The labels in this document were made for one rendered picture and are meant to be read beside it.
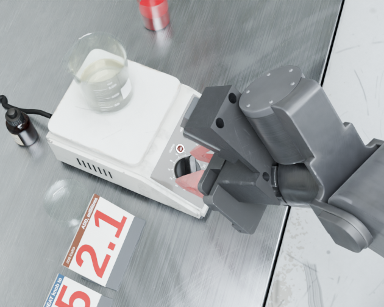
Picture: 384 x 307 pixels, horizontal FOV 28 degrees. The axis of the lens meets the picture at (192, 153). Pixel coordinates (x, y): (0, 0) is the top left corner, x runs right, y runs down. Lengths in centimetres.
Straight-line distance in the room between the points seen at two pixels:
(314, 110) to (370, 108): 39
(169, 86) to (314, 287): 28
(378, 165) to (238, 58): 44
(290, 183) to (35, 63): 48
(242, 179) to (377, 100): 36
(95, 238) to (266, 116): 35
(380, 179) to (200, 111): 16
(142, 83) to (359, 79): 28
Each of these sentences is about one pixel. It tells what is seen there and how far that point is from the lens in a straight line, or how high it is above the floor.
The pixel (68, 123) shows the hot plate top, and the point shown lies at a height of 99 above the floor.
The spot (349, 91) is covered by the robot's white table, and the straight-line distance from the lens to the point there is 98.
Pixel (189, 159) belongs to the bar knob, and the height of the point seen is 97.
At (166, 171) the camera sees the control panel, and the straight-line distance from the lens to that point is 87.
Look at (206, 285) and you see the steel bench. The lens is 88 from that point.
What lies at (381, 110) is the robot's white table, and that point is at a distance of 98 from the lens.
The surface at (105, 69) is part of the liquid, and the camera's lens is 87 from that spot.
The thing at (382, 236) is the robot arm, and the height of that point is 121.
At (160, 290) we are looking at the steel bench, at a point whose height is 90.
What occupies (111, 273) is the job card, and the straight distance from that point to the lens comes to 89.
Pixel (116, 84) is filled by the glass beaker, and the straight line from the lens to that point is 82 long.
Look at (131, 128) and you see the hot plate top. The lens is 86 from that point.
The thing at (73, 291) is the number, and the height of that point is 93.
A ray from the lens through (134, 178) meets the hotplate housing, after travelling 86.
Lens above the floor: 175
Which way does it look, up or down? 66 degrees down
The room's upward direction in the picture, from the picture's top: 9 degrees counter-clockwise
